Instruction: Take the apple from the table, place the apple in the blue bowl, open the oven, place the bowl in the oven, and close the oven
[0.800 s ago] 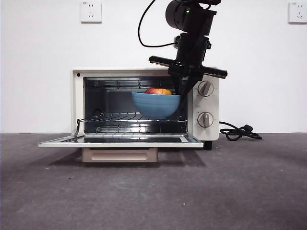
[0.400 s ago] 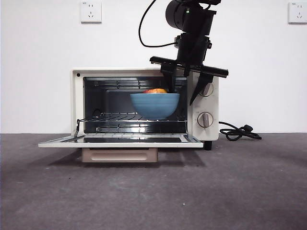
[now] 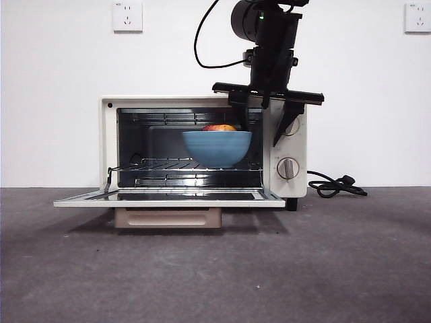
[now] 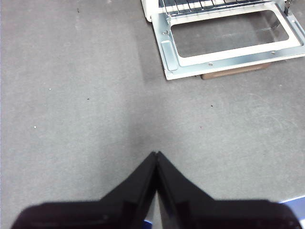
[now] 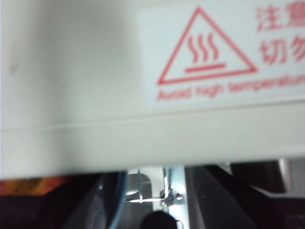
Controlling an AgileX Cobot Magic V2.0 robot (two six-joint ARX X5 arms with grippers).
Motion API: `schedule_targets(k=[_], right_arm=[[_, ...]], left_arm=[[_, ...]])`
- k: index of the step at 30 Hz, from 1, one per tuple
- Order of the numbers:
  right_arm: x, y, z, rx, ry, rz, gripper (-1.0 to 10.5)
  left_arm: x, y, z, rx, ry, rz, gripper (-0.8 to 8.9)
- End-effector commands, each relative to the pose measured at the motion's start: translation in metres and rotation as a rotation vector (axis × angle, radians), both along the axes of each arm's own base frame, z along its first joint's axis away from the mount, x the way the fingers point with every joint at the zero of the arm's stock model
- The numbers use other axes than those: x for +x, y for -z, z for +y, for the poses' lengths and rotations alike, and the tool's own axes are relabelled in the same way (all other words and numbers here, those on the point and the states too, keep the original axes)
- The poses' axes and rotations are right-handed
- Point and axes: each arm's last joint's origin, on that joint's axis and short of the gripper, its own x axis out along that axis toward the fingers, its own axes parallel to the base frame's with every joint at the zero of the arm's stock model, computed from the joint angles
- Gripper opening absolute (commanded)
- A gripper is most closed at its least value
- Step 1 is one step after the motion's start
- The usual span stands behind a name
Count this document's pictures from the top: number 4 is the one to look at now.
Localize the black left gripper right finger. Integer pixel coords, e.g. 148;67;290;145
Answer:
156;151;303;229

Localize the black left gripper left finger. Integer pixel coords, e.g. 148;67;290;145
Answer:
10;151;158;229

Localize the tan oven door handle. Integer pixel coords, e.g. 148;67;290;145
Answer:
201;62;272;81

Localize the glass oven door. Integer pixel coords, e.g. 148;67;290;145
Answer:
151;1;305;81

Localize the metal wire oven rack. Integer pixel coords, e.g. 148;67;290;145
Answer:
158;0;289;15

